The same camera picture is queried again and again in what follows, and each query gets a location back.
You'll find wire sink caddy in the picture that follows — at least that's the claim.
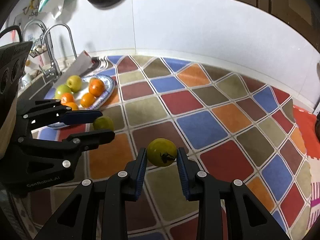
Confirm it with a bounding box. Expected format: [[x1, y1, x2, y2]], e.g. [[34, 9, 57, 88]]
[[29, 37, 47, 58]]

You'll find orange on plate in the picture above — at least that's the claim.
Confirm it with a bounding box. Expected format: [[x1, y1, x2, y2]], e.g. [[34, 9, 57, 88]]
[[60, 93, 74, 105], [80, 92, 96, 108], [88, 78, 105, 98]]

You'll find orange on plate left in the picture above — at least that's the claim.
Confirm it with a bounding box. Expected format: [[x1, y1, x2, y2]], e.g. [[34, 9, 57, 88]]
[[60, 93, 74, 105]]

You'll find orange on plate front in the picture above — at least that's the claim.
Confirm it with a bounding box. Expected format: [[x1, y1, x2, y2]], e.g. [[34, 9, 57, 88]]
[[80, 92, 96, 108]]

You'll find small green citrus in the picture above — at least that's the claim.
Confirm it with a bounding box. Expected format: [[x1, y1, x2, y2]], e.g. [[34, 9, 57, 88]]
[[93, 116, 114, 131]]

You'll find yellow apple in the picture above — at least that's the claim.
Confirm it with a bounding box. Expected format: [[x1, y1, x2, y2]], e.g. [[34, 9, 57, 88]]
[[66, 75, 82, 93]]

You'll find colourful diamond pattern mat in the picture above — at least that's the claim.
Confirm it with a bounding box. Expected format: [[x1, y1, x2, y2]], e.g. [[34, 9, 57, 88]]
[[30, 55, 320, 240]]

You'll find large orange fruit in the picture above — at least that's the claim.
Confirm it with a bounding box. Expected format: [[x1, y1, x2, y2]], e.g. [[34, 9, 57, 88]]
[[65, 102, 79, 111]]

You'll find chrome kitchen faucet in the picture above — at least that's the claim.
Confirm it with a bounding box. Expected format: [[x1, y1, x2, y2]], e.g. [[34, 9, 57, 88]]
[[38, 21, 78, 83]]

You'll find large green apple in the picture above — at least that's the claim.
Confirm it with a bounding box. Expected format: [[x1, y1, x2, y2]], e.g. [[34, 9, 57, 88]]
[[55, 84, 72, 99]]

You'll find orange on plate top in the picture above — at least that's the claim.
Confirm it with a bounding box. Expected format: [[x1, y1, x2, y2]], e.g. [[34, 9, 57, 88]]
[[88, 78, 105, 98]]

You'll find blue white porcelain plate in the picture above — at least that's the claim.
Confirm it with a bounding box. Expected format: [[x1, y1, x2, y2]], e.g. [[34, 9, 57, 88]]
[[46, 74, 116, 129]]

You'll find green persimmon with calyx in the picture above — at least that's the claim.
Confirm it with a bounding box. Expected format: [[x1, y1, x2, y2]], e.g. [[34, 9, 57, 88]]
[[146, 138, 177, 167]]

